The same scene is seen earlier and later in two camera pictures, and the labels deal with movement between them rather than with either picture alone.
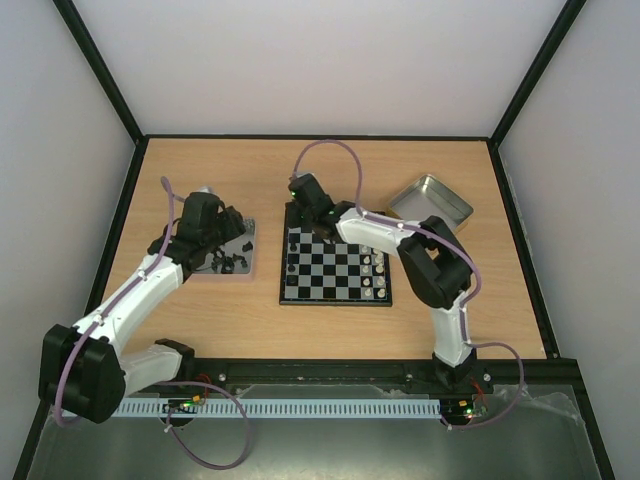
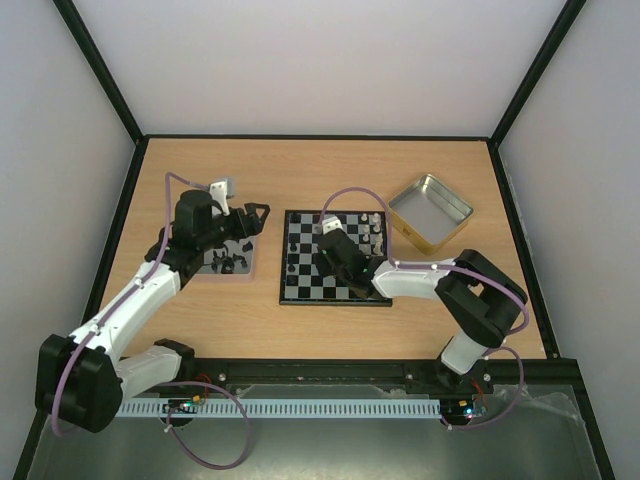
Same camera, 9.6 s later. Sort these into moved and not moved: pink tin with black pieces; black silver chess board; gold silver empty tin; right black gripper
Moved: right black gripper
Not moved: black silver chess board; gold silver empty tin; pink tin with black pieces
